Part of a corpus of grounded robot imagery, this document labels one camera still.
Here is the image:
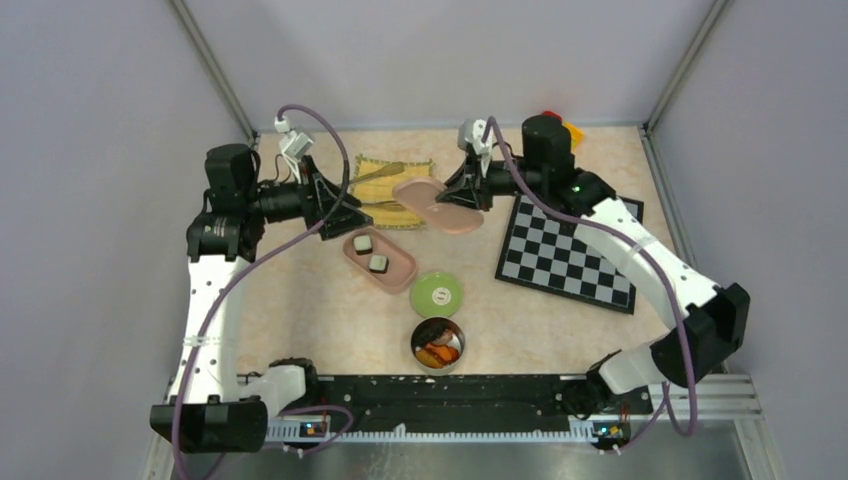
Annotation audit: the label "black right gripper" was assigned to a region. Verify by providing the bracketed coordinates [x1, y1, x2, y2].
[436, 151, 545, 213]

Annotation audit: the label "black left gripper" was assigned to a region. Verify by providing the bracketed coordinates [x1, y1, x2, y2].
[245, 153, 372, 239]

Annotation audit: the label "pink lunch box lid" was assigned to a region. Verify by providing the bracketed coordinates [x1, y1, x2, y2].
[392, 177, 484, 235]

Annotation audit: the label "white rice sushi cube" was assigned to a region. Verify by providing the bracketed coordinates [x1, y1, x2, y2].
[368, 254, 390, 274]

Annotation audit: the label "silver metal tongs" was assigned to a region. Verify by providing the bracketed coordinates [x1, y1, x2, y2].
[348, 159, 412, 212]

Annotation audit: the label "pink lunch box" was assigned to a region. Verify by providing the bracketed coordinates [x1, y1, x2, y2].
[342, 227, 418, 294]

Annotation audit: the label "dark seaweed roll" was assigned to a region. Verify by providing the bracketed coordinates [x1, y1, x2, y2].
[414, 318, 454, 341]

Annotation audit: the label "brown meat piece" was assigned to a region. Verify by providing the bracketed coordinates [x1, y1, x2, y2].
[426, 329, 455, 346]

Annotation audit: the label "orange chicken drumstick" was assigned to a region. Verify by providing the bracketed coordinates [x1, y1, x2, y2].
[428, 345, 460, 365]

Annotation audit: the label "orange fried food piece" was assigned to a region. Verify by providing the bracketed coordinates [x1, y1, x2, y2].
[415, 350, 444, 369]

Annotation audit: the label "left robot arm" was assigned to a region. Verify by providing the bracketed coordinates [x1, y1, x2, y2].
[149, 144, 372, 454]

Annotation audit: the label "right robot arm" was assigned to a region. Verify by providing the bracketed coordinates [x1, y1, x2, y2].
[437, 114, 751, 412]

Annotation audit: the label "bamboo mat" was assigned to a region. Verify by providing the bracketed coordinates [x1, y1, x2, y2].
[350, 159, 434, 230]

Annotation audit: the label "checkerboard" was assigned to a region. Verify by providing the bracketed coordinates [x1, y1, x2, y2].
[495, 196, 636, 315]

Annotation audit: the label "red toy block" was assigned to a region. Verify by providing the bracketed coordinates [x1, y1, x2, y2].
[542, 110, 564, 123]

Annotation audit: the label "green round lid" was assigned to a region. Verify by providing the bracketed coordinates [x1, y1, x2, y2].
[409, 272, 464, 318]

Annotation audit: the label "yellow toy block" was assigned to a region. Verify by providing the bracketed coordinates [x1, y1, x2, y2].
[564, 122, 585, 150]

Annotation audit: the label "round steel container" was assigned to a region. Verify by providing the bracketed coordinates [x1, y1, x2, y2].
[410, 317, 465, 376]

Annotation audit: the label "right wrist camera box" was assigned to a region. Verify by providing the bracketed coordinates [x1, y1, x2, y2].
[457, 119, 493, 157]

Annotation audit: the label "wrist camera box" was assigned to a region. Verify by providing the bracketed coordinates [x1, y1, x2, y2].
[457, 119, 493, 157]
[278, 129, 315, 164]

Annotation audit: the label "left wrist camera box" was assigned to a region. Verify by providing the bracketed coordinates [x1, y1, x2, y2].
[278, 129, 315, 164]

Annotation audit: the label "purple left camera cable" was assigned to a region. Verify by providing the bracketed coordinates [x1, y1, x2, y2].
[170, 103, 356, 480]

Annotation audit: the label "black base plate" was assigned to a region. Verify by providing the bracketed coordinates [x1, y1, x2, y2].
[292, 374, 654, 434]

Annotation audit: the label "aluminium frame rail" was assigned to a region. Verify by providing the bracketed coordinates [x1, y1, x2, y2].
[180, 373, 785, 479]

